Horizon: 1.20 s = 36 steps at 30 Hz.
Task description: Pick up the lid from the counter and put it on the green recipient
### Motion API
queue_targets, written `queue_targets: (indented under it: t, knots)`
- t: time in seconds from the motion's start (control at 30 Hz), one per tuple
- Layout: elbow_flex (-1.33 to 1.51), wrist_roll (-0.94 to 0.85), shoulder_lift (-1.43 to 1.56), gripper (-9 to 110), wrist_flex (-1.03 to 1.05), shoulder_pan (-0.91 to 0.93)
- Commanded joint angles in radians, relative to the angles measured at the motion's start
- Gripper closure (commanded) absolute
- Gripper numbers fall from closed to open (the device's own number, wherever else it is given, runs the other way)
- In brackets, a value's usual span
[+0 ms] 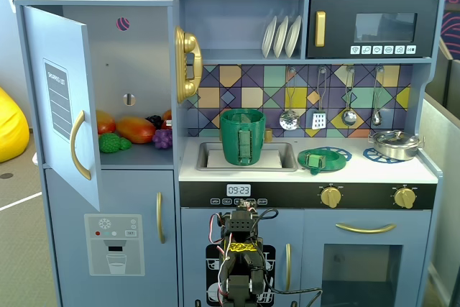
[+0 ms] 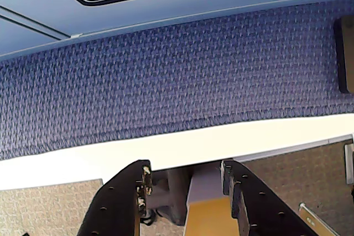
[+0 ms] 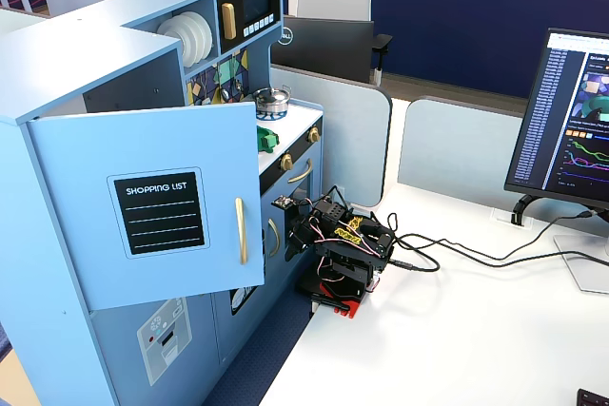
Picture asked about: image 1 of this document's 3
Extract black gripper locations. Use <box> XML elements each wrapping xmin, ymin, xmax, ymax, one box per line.
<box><xmin>235</xmin><ymin>198</ymin><xmax>259</xmax><ymax>211</ymax></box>

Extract green printed lid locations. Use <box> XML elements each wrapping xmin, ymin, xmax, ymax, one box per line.
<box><xmin>297</xmin><ymin>146</ymin><xmax>346</xmax><ymax>176</ymax></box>

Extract steel pot lid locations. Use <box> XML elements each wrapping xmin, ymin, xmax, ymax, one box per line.
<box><xmin>372</xmin><ymin>130</ymin><xmax>420</xmax><ymax>145</ymax></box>

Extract blue toy kitchen unit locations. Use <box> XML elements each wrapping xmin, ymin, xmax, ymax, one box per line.
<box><xmin>14</xmin><ymin>0</ymin><xmax>446</xmax><ymax>307</ymax></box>

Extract grey toy sink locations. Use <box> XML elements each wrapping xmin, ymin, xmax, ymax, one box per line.
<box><xmin>195</xmin><ymin>141</ymin><xmax>299</xmax><ymax>173</ymax></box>

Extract green printed container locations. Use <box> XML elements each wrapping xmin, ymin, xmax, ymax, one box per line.
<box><xmin>219</xmin><ymin>109</ymin><xmax>267</xmax><ymax>167</ymax></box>

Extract gold stove knob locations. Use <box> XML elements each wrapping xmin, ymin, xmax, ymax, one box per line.
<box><xmin>320</xmin><ymin>185</ymin><xmax>343</xmax><ymax>209</ymax></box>
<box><xmin>393</xmin><ymin>185</ymin><xmax>418</xmax><ymax>209</ymax></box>

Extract steel slotted skimmer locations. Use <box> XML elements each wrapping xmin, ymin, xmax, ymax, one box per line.
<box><xmin>279</xmin><ymin>67</ymin><xmax>300</xmax><ymax>131</ymax></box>

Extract purple toy grapes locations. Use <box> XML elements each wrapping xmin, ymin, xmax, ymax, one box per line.
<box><xmin>152</xmin><ymin>129</ymin><xmax>173</xmax><ymax>150</ymax></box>

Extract steel slotted spatula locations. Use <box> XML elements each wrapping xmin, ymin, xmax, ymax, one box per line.
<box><xmin>311</xmin><ymin>67</ymin><xmax>328</xmax><ymax>131</ymax></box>

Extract gold toy telephone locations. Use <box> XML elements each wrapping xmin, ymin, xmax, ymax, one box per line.
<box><xmin>175</xmin><ymin>26</ymin><xmax>203</xmax><ymax>104</ymax></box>

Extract large orange red toy mango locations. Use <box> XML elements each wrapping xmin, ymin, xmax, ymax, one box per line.
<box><xmin>116</xmin><ymin>116</ymin><xmax>157</xmax><ymax>145</ymax></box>

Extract steel ladle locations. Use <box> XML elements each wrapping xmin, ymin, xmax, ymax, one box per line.
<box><xmin>341</xmin><ymin>65</ymin><xmax>358</xmax><ymax>127</ymax></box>

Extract green toy broccoli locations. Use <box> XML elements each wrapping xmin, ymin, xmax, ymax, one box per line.
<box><xmin>98</xmin><ymin>132</ymin><xmax>133</xmax><ymax>154</ymax></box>

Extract steel spoon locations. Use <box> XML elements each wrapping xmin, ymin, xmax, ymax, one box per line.
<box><xmin>371</xmin><ymin>65</ymin><xmax>385</xmax><ymax>127</ymax></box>

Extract steel toy pot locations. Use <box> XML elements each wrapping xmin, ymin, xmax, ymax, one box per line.
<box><xmin>367</xmin><ymin>129</ymin><xmax>426</xmax><ymax>162</ymax></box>

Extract small orange red toy mango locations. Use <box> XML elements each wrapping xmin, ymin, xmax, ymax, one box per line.
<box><xmin>96</xmin><ymin>109</ymin><xmax>117</xmax><ymax>135</ymax></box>

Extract white toy plate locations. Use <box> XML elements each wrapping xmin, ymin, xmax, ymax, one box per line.
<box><xmin>272</xmin><ymin>15</ymin><xmax>290</xmax><ymax>59</ymax></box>
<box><xmin>261</xmin><ymin>15</ymin><xmax>278</xmax><ymax>59</ymax></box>
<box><xmin>285</xmin><ymin>14</ymin><xmax>303</xmax><ymax>59</ymax></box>

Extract black toy microwave door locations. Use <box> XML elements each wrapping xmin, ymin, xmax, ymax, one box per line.
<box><xmin>305</xmin><ymin>0</ymin><xmax>441</xmax><ymax>60</ymax></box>

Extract grey office partition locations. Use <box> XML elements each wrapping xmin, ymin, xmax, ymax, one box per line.
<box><xmin>418</xmin><ymin>39</ymin><xmax>460</xmax><ymax>307</ymax></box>

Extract yellow bean bag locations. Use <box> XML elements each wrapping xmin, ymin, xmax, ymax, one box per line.
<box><xmin>0</xmin><ymin>86</ymin><xmax>30</xmax><ymax>164</ymax></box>

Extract blue fridge door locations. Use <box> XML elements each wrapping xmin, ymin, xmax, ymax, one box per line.
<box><xmin>21</xmin><ymin>4</ymin><xmax>104</xmax><ymax>211</ymax></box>

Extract gold dishwasher handle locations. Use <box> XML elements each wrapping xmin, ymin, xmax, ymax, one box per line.
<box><xmin>285</xmin><ymin>243</ymin><xmax>293</xmax><ymax>292</ymax></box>

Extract gold freezer door handle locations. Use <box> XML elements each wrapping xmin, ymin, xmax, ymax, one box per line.
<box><xmin>155</xmin><ymin>191</ymin><xmax>167</xmax><ymax>244</ymax></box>

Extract black power cable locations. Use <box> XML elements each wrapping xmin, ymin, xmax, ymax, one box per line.
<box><xmin>251</xmin><ymin>283</ymin><xmax>323</xmax><ymax>307</ymax></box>

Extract gold oven handle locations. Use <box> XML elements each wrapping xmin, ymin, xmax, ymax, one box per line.
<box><xmin>335</xmin><ymin>222</ymin><xmax>397</xmax><ymax>234</ymax></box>

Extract gold fridge door handle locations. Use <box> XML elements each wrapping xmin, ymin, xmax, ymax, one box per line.
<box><xmin>70</xmin><ymin>110</ymin><xmax>93</xmax><ymax>181</ymax></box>

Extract gold microwave handle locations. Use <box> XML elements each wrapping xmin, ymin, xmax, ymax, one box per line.
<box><xmin>315</xmin><ymin>11</ymin><xmax>327</xmax><ymax>48</ymax></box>

